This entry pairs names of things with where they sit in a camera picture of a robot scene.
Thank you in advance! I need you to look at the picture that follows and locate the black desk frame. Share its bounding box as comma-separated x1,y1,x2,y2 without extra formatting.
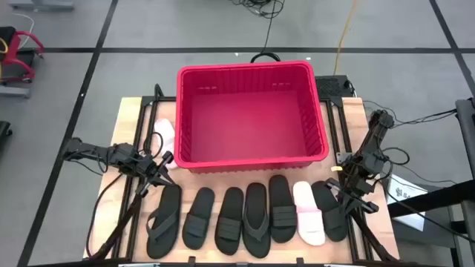
387,179,475,267

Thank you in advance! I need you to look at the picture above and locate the yellow floor cable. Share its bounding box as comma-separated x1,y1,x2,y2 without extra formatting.
332,0,359,76

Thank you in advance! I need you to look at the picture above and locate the black hanging arm cable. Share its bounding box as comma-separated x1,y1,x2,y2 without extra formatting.
85,172,125,260

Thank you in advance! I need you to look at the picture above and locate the grey metal post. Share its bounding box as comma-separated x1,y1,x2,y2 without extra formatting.
454,97,475,179

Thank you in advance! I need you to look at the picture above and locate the black slide sandal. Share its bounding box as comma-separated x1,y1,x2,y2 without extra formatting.
310,180,349,243
181,186,216,251
214,186,245,257
268,174,298,245

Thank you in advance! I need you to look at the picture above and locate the thick black cable loop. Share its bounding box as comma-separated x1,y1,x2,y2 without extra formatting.
249,52,282,65

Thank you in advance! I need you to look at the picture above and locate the white printed paper sheet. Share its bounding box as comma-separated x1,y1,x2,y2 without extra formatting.
385,173,430,231

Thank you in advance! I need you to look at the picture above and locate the pale pink slide sandal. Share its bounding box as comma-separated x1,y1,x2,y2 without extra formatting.
292,180,327,247
153,117,177,171

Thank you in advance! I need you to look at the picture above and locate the black aluminium table frame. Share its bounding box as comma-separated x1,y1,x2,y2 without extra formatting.
83,83,400,267

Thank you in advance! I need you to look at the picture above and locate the grey metal beam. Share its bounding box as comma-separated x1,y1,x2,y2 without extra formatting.
7,0,75,12
0,82,31,99

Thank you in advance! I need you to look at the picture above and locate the red plastic bin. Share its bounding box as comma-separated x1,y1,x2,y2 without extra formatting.
173,60,330,174

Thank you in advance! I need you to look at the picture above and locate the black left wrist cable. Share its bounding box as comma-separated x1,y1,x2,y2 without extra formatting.
142,131,165,160

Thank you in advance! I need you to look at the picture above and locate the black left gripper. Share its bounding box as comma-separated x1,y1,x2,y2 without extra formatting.
137,151,177,197

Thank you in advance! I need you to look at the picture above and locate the thin black floor cable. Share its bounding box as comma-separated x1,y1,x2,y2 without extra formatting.
229,0,286,55

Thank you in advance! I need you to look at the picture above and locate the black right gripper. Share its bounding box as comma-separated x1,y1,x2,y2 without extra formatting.
325,166,380,217

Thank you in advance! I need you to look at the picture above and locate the black chair caster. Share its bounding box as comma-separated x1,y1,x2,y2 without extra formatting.
0,120,13,149

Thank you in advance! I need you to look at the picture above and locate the black flip-flop sandal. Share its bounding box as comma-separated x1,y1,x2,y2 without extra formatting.
242,182,272,260
145,184,183,260

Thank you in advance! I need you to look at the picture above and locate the red rolling cart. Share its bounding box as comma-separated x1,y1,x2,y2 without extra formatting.
0,25,45,85

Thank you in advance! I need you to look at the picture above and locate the black perforated box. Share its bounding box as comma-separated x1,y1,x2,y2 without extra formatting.
314,74,356,99

